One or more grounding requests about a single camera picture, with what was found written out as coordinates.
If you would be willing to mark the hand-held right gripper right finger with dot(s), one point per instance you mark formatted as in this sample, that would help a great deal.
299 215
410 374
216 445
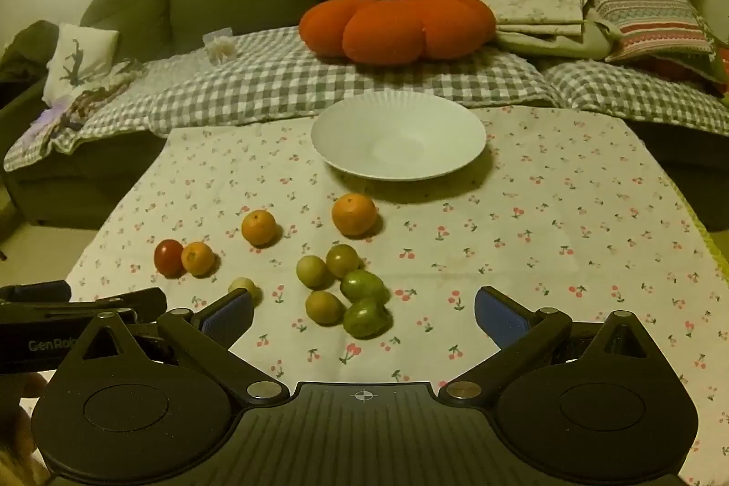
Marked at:
496 318

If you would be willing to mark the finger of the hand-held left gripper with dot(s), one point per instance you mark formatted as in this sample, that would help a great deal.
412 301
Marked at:
34 291
131 301

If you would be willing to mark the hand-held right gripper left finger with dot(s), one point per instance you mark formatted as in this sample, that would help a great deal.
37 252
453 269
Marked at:
228 318

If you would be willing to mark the small pale yellow-green fruit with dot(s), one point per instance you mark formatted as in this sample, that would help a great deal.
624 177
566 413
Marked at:
245 285

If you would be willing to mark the red tomato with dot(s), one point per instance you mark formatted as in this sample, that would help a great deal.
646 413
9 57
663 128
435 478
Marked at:
167 257

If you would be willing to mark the small orange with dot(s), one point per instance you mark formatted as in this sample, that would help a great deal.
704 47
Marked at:
197 258

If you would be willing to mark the medium orange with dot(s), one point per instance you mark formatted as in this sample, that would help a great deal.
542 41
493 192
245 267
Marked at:
259 227

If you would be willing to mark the yellow-green round fruit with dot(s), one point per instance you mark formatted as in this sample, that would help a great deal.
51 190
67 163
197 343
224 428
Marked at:
312 271
323 307
342 260

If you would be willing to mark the large orange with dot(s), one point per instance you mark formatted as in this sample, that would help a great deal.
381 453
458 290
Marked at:
354 215

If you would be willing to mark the white ribbed plate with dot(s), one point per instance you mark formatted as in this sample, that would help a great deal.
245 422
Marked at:
398 138

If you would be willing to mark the person's left hand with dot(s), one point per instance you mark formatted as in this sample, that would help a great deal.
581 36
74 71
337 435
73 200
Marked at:
14 429

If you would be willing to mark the cherry print tablecloth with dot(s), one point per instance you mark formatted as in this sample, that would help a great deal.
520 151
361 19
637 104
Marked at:
541 235

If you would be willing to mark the purple floral patterned cloth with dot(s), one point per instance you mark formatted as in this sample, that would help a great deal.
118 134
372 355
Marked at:
91 99

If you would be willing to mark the white embroidered pillow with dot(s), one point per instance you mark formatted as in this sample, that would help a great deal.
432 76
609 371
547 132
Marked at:
80 56

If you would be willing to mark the grey checked blanket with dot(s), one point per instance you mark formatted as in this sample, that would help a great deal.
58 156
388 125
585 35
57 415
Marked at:
273 82

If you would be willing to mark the dark green garment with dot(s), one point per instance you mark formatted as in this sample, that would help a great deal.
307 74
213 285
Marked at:
23 50

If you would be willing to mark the small white flower ornament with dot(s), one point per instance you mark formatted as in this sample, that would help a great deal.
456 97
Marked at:
220 46

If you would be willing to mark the folded olive cloth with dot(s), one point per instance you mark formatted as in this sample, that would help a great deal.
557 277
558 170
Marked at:
575 42

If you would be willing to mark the orange persimmon-shaped cushion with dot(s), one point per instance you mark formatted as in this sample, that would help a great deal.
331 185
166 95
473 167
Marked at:
393 30

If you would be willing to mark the dark red cushion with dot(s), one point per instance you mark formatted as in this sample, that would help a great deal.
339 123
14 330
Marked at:
678 70

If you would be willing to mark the striped patterned pillow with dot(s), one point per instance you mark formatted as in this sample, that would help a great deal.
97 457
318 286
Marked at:
649 13

